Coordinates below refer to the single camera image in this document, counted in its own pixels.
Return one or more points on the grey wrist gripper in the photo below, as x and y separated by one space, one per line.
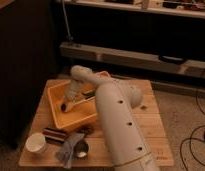
72 90

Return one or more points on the white dish brush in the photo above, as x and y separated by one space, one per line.
70 107

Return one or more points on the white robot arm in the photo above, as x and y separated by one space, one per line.
114 101

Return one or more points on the yellow plastic bin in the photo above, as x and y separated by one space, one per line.
80 115

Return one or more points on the dark striped block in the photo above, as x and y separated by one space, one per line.
55 136

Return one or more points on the metal measuring cup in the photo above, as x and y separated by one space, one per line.
81 149

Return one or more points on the white paper cup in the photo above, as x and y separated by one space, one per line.
36 143

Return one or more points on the grey cloth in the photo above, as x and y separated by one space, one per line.
65 153

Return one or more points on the dark cabinet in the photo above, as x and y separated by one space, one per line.
27 60

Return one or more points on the grey shelf rail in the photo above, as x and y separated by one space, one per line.
131 59

